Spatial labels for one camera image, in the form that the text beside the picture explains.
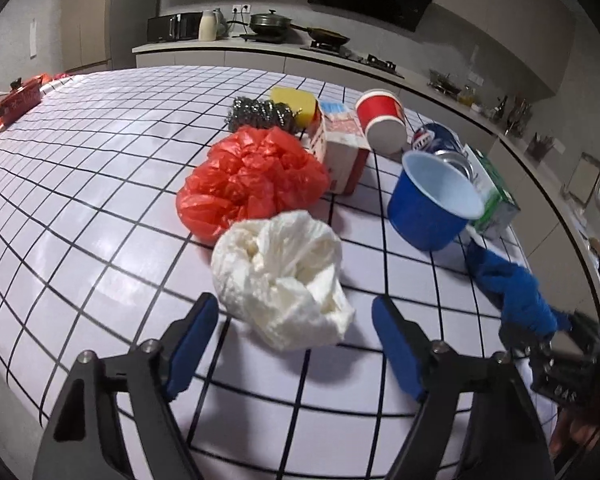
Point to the blue plastic cup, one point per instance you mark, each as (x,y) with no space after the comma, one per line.
(420,215)

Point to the person's right hand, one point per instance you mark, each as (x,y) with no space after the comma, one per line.
(575,435)

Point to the white wall socket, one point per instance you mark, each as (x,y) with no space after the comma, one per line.
(241,8)

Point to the red plastic bag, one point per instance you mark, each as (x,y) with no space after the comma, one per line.
(250,175)

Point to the dark utensil holder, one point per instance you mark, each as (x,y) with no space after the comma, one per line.
(540,149)

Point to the blue drink can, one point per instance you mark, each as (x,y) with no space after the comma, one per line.
(437,140)

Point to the white plastic bag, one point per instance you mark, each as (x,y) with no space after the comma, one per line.
(280,270)

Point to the red and white carton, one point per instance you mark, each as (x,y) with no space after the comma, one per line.
(342,155)

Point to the red paper cup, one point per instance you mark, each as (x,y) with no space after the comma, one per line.
(380,120)

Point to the pale cutting board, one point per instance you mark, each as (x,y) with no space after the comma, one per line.
(584,177)

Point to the blue cloth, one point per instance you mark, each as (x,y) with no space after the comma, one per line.
(520,295)

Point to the steel wool scourer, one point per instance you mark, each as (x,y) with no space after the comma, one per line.
(252,112)

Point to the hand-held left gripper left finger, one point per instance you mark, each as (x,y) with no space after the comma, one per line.
(195,340)

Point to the green and white carton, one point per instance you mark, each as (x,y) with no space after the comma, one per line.
(495,200)

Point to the yellow bottle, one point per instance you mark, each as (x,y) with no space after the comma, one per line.
(466,96)

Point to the grey kettle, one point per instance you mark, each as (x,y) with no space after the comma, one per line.
(221,22)

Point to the metal kitchen utensils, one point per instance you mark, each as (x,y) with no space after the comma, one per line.
(519,115)

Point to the black frying pan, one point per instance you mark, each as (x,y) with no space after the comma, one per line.
(327,36)

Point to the red printed box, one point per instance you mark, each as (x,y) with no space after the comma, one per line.
(17,102)

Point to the lidded cooking pan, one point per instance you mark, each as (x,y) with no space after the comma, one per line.
(270,22)

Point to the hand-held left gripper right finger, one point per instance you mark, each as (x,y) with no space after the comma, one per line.
(395,350)

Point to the yellow sponge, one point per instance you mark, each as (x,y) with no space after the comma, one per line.
(295,100)

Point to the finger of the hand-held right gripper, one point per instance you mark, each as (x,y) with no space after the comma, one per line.
(587,327)
(522,342)

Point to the metal dish rack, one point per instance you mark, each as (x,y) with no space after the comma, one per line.
(445,85)

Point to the white jug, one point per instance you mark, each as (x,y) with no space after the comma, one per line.
(207,27)

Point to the black microwave oven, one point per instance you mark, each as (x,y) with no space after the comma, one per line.
(172,27)

